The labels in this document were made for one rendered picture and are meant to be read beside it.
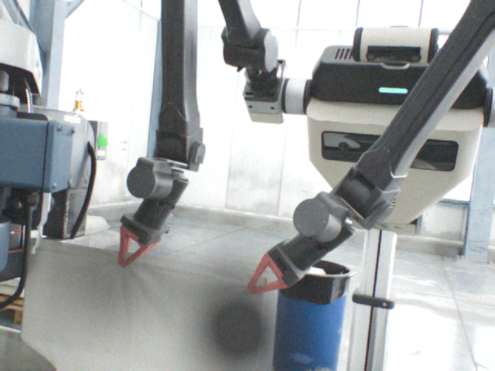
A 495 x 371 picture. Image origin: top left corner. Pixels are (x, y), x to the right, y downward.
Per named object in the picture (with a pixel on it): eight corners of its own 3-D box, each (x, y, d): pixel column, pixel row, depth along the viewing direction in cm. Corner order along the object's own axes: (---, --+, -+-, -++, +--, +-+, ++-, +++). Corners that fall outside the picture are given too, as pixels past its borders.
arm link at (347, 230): (364, 233, 84) (345, 205, 86) (351, 226, 78) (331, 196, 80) (330, 257, 85) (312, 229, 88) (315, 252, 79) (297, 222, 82)
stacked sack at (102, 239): (128, 246, 461) (128, 230, 460) (80, 258, 397) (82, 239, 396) (85, 239, 475) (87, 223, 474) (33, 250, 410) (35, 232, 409)
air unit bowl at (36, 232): (44, 247, 97) (47, 215, 96) (33, 250, 94) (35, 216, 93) (31, 245, 98) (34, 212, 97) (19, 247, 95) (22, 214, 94)
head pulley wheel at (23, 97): (51, 110, 107) (52, 98, 107) (18, 105, 99) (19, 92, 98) (15, 107, 110) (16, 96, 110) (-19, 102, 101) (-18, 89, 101)
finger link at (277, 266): (232, 277, 86) (275, 244, 84) (245, 270, 93) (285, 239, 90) (256, 311, 85) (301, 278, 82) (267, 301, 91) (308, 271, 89)
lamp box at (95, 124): (106, 160, 122) (109, 122, 121) (94, 160, 117) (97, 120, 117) (79, 157, 124) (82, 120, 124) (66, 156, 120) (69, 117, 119)
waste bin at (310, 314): (348, 362, 338) (359, 265, 334) (336, 396, 289) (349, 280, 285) (277, 347, 353) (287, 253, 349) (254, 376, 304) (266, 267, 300)
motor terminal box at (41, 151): (70, 205, 74) (77, 124, 73) (52, 213, 64) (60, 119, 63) (9, 199, 73) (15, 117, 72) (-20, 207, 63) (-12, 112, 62)
